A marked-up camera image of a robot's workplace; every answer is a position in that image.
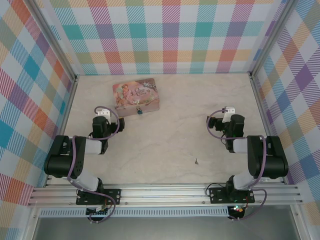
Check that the pink illustrated tin box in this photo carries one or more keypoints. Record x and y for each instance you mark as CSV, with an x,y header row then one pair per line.
x,y
136,93

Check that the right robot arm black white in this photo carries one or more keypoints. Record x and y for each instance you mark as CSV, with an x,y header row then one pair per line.
x,y
275,162

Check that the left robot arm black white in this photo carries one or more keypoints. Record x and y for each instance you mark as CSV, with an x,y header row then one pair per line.
x,y
60,162

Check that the grey metal sheet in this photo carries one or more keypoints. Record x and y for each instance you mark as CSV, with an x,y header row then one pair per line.
x,y
162,228

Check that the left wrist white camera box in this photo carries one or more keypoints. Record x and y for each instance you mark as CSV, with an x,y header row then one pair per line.
x,y
103,113

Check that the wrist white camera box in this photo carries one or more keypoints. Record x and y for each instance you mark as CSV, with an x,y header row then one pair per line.
x,y
229,110
103,113

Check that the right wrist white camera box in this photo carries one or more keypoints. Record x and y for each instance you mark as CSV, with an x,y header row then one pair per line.
x,y
229,110

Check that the aluminium side rail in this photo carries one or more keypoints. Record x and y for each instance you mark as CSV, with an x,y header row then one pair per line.
x,y
266,120
63,125

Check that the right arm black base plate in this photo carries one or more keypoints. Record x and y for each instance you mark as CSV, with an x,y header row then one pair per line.
x,y
217,195

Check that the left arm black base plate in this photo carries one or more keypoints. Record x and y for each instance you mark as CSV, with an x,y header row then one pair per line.
x,y
112,196

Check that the aluminium mounting rail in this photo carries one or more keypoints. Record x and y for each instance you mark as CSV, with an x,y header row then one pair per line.
x,y
162,192

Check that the aluminium frame post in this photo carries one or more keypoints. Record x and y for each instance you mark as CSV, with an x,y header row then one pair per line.
x,y
270,37
53,37

